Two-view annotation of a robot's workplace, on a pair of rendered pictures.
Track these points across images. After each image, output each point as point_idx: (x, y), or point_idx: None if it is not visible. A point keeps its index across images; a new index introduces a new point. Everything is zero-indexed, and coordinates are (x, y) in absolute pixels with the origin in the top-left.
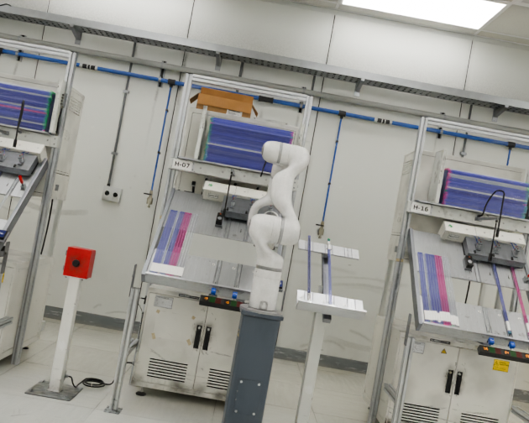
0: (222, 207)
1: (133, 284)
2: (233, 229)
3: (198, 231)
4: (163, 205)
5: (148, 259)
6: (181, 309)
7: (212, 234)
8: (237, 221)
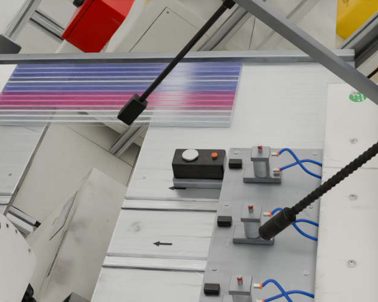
0: (243, 151)
1: None
2: (168, 222)
3: (152, 134)
4: None
5: (26, 56)
6: (43, 259)
7: (137, 169)
8: None
